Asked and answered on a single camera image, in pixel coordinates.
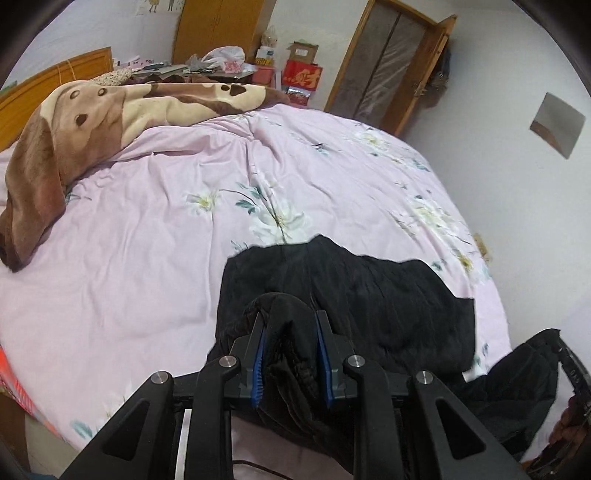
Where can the brown cream fleece blanket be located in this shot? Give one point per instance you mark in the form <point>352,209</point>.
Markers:
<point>82,124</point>

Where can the black hooded jacket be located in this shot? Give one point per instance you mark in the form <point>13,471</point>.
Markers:
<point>400,315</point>

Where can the grey paper on wall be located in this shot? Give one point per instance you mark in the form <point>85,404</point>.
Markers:
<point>558,124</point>

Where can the red gift box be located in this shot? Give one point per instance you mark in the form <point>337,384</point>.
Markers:
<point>302,75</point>

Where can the cartoon couple wall poster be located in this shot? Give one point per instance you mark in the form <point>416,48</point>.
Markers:
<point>172,7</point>

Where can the person's right hand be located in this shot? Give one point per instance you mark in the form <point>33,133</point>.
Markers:
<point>565,428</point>

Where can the pink floral bed cover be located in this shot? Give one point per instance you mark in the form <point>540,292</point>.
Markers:
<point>127,281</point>

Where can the wooden headboard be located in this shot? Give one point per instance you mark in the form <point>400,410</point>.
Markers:
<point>19,102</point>

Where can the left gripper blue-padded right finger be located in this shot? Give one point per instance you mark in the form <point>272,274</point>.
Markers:
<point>405,427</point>

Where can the wooden door frame with curtain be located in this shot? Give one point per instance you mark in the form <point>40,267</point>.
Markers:
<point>388,64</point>

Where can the snack package stack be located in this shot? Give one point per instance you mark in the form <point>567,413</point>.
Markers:
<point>267,48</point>

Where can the white plastic bag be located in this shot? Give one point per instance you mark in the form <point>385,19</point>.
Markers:
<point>227,59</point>

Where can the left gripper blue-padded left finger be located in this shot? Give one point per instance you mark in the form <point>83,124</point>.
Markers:
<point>141,440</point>

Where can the wooden wardrobe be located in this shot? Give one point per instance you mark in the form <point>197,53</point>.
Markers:
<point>208,24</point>

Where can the small cardboard box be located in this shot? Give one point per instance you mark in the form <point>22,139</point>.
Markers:
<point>302,52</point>

